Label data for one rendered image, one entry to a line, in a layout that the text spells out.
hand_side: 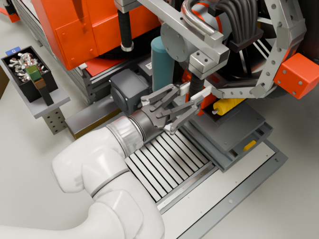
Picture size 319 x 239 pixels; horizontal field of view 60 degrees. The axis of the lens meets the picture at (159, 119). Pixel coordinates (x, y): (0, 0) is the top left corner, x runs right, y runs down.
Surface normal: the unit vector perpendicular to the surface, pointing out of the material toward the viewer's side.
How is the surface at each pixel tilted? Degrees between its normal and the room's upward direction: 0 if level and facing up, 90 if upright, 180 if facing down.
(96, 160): 18
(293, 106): 0
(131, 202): 25
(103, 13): 90
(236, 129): 0
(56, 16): 90
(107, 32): 90
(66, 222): 0
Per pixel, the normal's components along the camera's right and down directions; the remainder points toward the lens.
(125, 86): 0.00, -0.56
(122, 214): 0.47, -0.52
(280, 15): -0.79, 0.51
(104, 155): 0.33, -0.36
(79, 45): 0.62, 0.65
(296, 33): 0.44, 0.06
